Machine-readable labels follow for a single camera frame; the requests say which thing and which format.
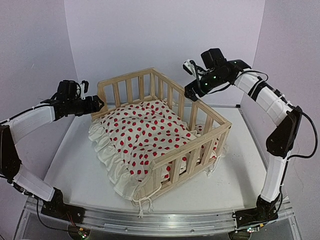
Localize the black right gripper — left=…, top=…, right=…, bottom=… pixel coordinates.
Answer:
left=185, top=69, right=228, bottom=101

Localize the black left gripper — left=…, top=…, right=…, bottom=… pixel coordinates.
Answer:
left=67, top=94, right=105, bottom=116

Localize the wooden pet bed frame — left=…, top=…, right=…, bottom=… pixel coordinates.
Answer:
left=88, top=68, right=232, bottom=206

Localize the strawberry print ruffled mattress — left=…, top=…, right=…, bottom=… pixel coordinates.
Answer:
left=88, top=100, right=198, bottom=201

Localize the white mattress tie string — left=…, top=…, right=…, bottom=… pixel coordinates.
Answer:
left=131, top=183, right=163, bottom=219

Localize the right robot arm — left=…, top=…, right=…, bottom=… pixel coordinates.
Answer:
left=182, top=48, right=319, bottom=222

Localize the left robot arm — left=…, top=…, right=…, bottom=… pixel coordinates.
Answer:
left=0, top=80, right=105, bottom=219

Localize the strawberry print small pillow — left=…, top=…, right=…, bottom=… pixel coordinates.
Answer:
left=195, top=124, right=227, bottom=163

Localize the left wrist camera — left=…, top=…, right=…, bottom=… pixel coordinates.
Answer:
left=79, top=80, right=89, bottom=100

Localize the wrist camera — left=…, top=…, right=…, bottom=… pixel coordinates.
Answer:
left=182, top=59, right=206, bottom=77
left=79, top=80, right=89, bottom=100

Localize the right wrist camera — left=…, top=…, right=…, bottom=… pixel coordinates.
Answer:
left=182, top=59, right=206, bottom=77

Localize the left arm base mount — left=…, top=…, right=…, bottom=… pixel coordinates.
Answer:
left=41, top=187, right=85, bottom=224

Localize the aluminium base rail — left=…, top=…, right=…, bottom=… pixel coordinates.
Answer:
left=23, top=197, right=293, bottom=232

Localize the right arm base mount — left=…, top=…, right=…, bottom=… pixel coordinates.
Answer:
left=232, top=193, right=283, bottom=230

